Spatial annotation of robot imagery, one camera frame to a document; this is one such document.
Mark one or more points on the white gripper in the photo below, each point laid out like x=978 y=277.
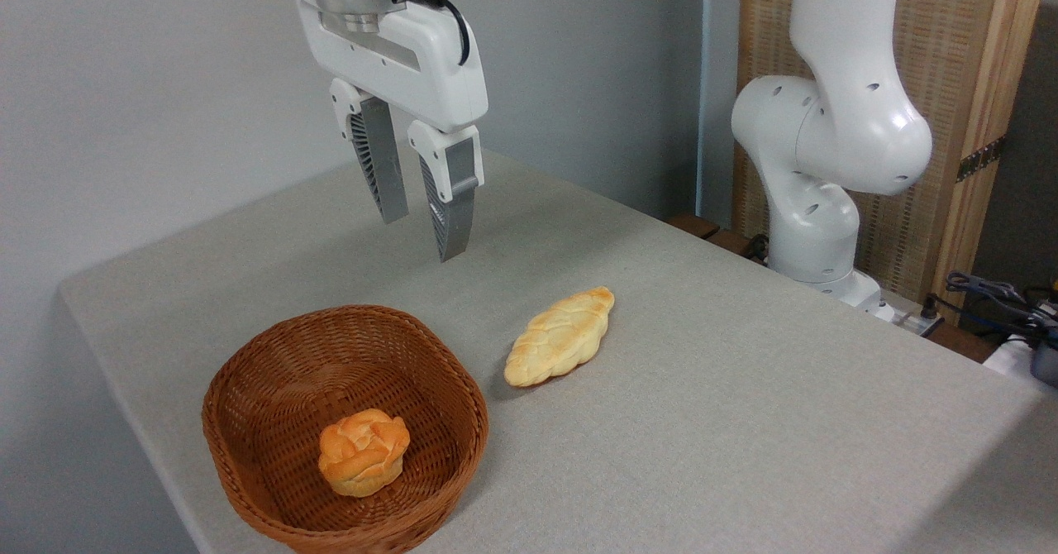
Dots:
x=430 y=66

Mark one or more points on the round orange bread roll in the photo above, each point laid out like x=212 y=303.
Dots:
x=364 y=455

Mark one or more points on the long braided pale bread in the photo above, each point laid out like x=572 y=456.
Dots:
x=562 y=336

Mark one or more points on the brown wicker basket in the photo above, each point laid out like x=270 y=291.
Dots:
x=273 y=372

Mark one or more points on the dark metal hinge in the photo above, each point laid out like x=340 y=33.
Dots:
x=979 y=159

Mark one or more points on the white box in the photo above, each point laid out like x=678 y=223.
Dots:
x=1004 y=355

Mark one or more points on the dark grey device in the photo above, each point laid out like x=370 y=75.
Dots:
x=1046 y=364

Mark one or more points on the white vertical wall conduit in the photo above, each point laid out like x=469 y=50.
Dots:
x=704 y=83

